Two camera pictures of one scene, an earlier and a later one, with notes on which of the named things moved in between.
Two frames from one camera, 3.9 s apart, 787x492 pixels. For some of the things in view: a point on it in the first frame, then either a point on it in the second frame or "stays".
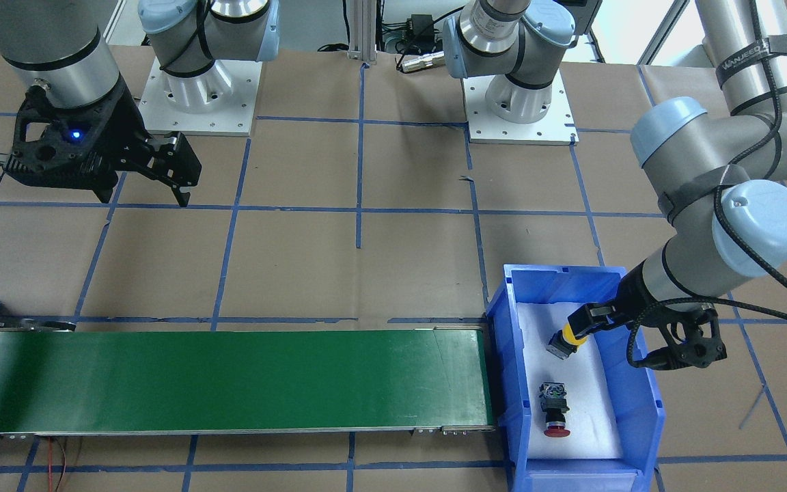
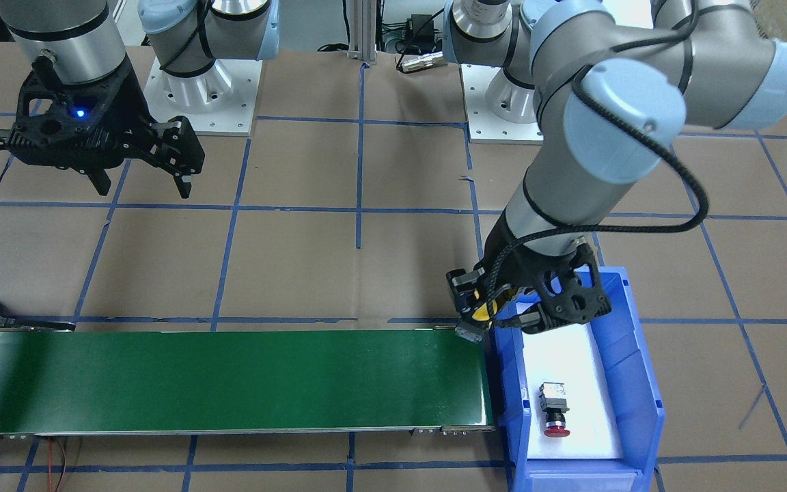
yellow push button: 563,343 → 483,313
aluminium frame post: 363,18 stays
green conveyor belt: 38,378 stays
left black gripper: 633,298 → 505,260
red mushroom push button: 553,395 stays
